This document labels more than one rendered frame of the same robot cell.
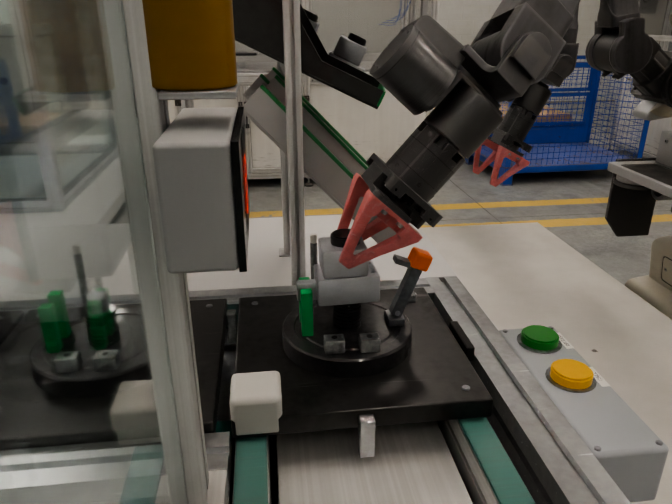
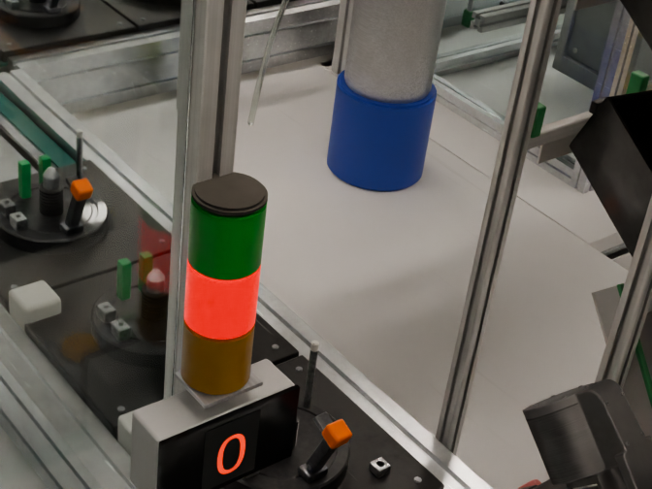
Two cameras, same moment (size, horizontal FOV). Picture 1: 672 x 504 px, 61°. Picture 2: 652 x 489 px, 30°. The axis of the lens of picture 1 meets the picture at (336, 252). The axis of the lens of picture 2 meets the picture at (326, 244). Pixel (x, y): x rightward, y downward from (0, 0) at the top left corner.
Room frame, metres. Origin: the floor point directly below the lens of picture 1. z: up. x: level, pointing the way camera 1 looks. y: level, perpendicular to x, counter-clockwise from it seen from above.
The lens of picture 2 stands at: (0.00, -0.51, 1.83)
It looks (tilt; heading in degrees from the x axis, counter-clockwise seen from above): 33 degrees down; 55
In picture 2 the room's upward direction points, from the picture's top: 8 degrees clockwise
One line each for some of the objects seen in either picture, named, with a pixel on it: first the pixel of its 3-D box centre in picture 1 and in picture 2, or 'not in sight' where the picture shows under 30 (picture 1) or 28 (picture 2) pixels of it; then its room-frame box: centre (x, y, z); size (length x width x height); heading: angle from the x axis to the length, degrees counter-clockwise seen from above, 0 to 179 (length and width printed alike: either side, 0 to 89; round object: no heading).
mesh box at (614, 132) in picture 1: (554, 115); not in sight; (5.11, -1.93, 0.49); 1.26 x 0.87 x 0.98; 99
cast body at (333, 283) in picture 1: (336, 265); not in sight; (0.54, 0.00, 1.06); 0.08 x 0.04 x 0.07; 98
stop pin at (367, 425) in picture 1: (366, 435); not in sight; (0.41, -0.03, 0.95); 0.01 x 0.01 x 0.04; 7
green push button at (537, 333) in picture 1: (539, 340); not in sight; (0.55, -0.23, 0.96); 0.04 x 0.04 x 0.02
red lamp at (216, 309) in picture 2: not in sight; (221, 289); (0.34, 0.08, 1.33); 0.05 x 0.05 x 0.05
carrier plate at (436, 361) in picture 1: (346, 347); not in sight; (0.54, -0.01, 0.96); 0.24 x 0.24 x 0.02; 7
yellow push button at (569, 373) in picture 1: (570, 377); not in sight; (0.48, -0.24, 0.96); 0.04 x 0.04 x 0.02
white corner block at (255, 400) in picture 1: (256, 402); not in sight; (0.43, 0.07, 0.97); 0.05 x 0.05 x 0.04; 7
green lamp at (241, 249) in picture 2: not in sight; (226, 229); (0.34, 0.08, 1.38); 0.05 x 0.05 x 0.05
